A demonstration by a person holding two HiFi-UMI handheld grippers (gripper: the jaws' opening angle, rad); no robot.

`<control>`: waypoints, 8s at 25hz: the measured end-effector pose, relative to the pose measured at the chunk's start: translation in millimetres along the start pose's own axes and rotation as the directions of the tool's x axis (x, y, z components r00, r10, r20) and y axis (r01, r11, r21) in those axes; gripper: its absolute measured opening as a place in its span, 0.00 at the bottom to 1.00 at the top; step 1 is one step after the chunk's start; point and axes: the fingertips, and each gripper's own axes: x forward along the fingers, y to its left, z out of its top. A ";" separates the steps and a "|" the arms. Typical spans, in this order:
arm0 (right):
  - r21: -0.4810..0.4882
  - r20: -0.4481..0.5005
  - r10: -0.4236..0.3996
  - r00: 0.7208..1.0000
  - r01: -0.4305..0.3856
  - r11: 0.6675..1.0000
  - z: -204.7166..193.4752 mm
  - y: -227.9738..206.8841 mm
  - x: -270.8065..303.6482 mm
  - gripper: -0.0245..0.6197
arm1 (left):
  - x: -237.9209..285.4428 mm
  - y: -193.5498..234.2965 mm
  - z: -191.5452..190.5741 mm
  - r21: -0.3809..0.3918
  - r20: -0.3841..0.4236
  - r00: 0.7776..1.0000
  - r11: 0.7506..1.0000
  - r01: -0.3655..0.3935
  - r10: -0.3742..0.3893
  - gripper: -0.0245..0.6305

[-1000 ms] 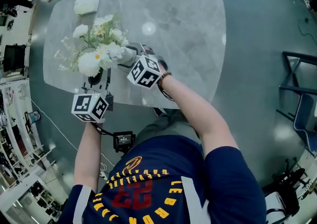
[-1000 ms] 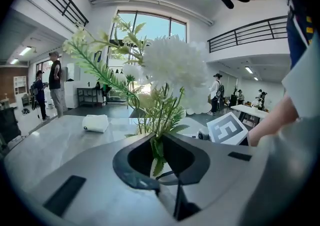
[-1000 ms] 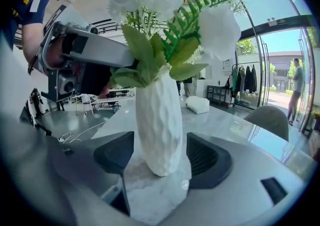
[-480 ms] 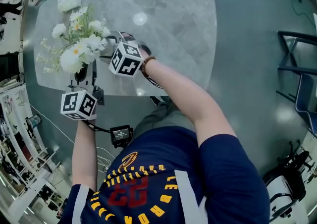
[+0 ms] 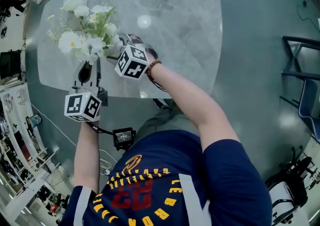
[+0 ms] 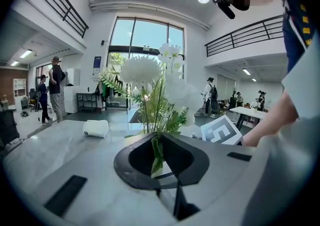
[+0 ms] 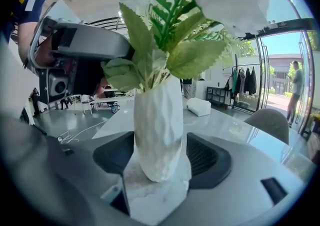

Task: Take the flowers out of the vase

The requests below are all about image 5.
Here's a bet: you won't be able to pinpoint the person's right forearm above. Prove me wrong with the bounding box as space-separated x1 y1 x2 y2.
149 62 241 152

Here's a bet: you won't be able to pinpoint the person's navy jersey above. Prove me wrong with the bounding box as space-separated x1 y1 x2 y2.
59 129 273 226

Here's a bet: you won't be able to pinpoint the black mesh office chair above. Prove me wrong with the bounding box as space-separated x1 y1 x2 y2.
0 49 23 80

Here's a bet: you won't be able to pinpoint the blue chair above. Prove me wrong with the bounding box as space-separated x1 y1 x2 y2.
297 79 320 144

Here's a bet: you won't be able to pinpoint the white floor cable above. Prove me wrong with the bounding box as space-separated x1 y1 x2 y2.
29 102 112 176

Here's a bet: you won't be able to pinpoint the black and white office chair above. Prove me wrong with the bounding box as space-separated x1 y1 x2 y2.
264 146 316 226

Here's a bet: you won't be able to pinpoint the mesh trash bin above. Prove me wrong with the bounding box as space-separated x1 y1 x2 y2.
26 113 43 130

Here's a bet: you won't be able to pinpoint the black floor cable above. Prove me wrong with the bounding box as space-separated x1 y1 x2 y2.
296 0 320 33

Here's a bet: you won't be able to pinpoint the brown bead bracelet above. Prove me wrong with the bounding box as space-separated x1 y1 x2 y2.
146 59 163 82

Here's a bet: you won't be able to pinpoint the person's black shoe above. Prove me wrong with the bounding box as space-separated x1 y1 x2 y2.
152 98 166 110

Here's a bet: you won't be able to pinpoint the black recorder screen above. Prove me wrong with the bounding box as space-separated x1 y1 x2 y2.
112 127 137 151

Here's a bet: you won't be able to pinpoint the person's grey trousers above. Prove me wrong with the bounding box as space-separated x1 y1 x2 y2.
134 98 201 143

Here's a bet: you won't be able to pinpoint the black metal frame stand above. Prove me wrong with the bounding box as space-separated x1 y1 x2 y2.
279 35 320 111

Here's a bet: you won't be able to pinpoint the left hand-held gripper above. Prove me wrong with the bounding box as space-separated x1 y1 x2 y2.
64 57 109 123

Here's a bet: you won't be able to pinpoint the black recorder cable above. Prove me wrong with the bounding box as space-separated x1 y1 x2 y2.
86 121 115 136

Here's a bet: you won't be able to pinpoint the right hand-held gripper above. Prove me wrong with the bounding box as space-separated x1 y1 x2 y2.
106 32 150 80

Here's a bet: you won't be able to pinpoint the white power strip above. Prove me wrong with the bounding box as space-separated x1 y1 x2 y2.
99 164 112 176

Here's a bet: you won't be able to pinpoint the person's left forearm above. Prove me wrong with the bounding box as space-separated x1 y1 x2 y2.
73 119 101 195

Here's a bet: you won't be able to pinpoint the grey marble table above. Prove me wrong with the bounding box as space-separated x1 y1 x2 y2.
36 0 223 100

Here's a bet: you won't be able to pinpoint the white flowers bouquet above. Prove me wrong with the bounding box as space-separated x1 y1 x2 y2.
46 3 123 66

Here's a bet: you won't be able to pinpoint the white shelf unit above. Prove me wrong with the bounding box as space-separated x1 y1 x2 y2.
0 82 62 226

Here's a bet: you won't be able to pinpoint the person's right hand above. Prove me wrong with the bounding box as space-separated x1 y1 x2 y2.
129 34 159 64

